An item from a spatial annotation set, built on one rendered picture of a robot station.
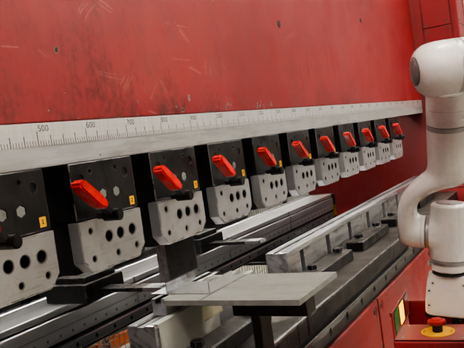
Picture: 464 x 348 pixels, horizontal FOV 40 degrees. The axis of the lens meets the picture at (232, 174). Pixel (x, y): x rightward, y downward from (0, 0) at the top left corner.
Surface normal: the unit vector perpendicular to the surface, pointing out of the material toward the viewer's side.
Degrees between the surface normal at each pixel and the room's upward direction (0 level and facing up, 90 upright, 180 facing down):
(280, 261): 90
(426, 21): 90
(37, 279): 90
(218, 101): 90
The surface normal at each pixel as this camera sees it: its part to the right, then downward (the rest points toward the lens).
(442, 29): -0.47, 0.11
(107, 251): 0.87, -0.10
